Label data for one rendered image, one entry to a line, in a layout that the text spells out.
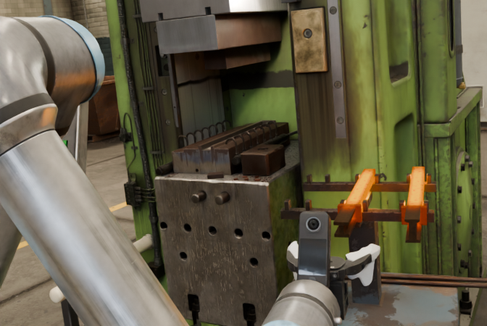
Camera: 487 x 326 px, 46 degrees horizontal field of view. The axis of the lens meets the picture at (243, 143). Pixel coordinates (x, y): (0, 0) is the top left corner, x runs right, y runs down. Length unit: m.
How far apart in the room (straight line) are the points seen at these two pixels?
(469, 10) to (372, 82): 5.21
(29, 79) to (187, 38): 1.06
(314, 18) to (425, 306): 0.78
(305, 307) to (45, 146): 0.38
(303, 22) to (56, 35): 0.99
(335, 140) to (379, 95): 0.18
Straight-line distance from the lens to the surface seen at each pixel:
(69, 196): 0.59
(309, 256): 0.86
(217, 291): 1.73
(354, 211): 1.14
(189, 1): 1.63
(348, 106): 1.61
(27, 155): 0.59
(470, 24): 6.75
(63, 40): 0.71
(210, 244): 1.67
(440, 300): 1.41
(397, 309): 1.36
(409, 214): 1.08
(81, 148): 1.83
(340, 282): 0.89
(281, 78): 2.04
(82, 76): 0.74
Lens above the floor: 1.31
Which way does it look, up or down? 11 degrees down
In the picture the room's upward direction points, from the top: 6 degrees counter-clockwise
